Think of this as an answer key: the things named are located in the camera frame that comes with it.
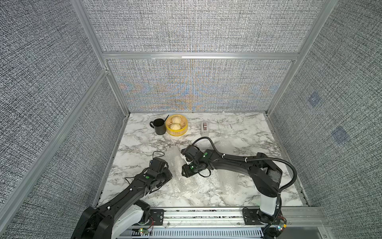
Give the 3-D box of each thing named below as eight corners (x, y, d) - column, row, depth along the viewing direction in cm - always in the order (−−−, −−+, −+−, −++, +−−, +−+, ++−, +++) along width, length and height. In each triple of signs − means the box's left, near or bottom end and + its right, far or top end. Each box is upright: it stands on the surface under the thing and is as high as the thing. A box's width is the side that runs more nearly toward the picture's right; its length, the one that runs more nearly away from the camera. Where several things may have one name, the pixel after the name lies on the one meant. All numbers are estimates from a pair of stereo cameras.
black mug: (150, 134, 108) (147, 125, 100) (152, 127, 112) (149, 118, 104) (165, 134, 108) (163, 125, 100) (166, 127, 112) (164, 118, 104)
